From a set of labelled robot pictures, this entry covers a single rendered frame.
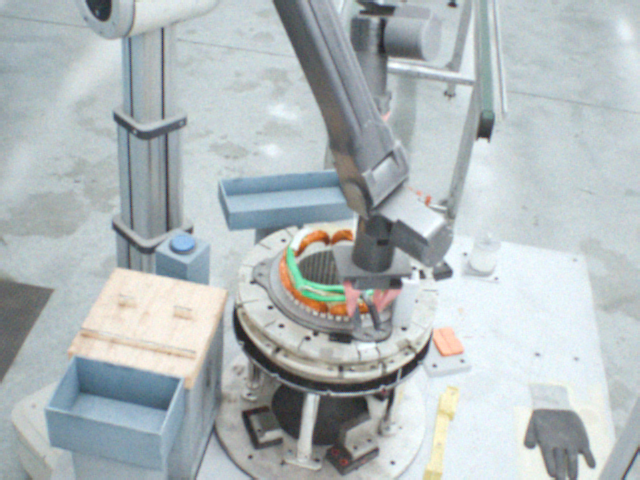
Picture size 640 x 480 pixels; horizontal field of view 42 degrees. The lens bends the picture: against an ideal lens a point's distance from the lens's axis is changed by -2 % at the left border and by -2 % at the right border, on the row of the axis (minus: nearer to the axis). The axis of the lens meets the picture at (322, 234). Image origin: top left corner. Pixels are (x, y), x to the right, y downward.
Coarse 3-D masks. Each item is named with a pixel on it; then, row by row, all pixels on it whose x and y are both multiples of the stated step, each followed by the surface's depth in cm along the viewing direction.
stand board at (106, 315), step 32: (128, 288) 135; (160, 288) 135; (192, 288) 136; (96, 320) 128; (128, 320) 129; (160, 320) 130; (192, 320) 130; (96, 352) 123; (128, 352) 124; (160, 352) 124; (192, 384) 122
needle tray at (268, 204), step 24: (240, 192) 164; (264, 192) 166; (288, 192) 167; (312, 192) 168; (336, 192) 168; (240, 216) 154; (264, 216) 156; (288, 216) 158; (312, 216) 159; (336, 216) 161
